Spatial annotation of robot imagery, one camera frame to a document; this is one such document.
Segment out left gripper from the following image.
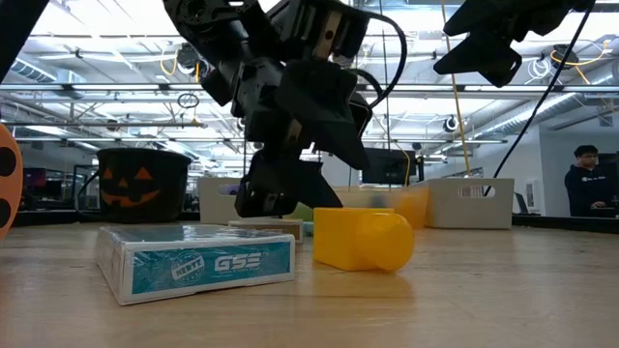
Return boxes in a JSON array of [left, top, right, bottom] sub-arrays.
[[199, 56, 373, 219]]

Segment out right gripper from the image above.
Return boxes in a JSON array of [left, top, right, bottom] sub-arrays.
[[431, 0, 597, 90]]

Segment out yellow toy block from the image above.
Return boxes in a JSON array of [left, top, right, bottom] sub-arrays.
[[312, 207, 417, 274]]

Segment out orange-yellow single-stud block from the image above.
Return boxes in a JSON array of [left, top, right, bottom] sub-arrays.
[[394, 188, 429, 230]]

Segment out teal card deck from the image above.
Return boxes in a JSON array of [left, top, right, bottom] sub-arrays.
[[94, 223, 297, 307]]

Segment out orange foam die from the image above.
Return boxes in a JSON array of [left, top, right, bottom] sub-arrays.
[[0, 124, 24, 242]]

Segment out long dark green block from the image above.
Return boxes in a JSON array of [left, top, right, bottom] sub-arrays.
[[288, 201, 315, 223]]

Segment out clear yellow bin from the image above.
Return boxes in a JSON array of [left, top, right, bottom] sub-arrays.
[[333, 186, 430, 229]]

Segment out grey plastic bin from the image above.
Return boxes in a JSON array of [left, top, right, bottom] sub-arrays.
[[424, 177, 516, 231], [197, 177, 253, 226]]

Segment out black pumpkin-face bucket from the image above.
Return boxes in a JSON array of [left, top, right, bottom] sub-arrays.
[[95, 147, 193, 224]]

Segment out person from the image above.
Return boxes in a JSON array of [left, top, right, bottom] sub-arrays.
[[563, 144, 619, 219]]

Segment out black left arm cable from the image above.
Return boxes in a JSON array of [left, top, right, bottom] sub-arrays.
[[356, 11, 409, 110]]

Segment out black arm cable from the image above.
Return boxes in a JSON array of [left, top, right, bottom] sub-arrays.
[[483, 7, 595, 197], [356, 11, 409, 110]]

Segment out yellow cable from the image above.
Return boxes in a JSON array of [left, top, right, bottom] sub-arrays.
[[438, 0, 474, 179]]

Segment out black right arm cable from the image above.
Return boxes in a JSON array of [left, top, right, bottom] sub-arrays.
[[483, 7, 595, 197]]

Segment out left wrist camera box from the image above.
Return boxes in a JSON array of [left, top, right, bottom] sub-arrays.
[[269, 0, 372, 63]]

